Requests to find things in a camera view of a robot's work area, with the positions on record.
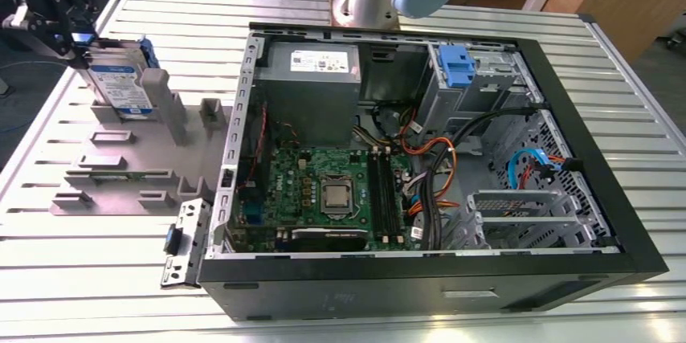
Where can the green RAM stick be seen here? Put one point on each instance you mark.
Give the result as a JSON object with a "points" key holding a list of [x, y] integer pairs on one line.
{"points": [[115, 174]]}

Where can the blue drive latch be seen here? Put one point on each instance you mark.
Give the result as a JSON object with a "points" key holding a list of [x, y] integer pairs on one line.
{"points": [[456, 58]]}

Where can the blue monitor plug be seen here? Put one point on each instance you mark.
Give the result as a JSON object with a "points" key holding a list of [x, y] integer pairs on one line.
{"points": [[173, 238]]}

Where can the grey parts rack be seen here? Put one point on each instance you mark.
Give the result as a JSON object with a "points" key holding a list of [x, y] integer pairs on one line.
{"points": [[145, 146]]}

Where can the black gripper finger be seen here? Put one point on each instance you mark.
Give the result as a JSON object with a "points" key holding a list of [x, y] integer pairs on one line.
{"points": [[75, 58]]}

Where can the silver drive cage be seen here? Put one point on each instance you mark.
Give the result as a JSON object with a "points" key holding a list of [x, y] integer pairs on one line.
{"points": [[445, 106]]}

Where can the silver CPU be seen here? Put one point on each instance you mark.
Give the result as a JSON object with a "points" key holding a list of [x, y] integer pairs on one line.
{"points": [[338, 196]]}

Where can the CPU socket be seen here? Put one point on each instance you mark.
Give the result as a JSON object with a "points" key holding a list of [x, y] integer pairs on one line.
{"points": [[340, 178]]}

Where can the black RAM slot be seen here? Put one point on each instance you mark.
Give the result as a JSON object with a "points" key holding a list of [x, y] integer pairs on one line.
{"points": [[378, 190], [392, 190]]}

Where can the black graphics card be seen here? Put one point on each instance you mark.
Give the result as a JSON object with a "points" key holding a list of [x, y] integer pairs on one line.
{"points": [[328, 238]]}

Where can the black open PC case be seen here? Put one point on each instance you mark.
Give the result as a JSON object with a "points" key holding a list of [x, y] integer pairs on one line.
{"points": [[376, 291]]}

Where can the green motherboard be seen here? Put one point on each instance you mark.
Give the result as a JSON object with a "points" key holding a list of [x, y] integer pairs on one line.
{"points": [[293, 166]]}

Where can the hard disk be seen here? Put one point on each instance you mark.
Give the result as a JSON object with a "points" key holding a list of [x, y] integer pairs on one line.
{"points": [[121, 86]]}

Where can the grey power supply unit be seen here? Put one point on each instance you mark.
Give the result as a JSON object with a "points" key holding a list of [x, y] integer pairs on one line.
{"points": [[311, 110]]}

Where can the silver disk bay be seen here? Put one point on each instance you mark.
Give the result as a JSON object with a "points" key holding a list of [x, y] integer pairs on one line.
{"points": [[528, 220]]}

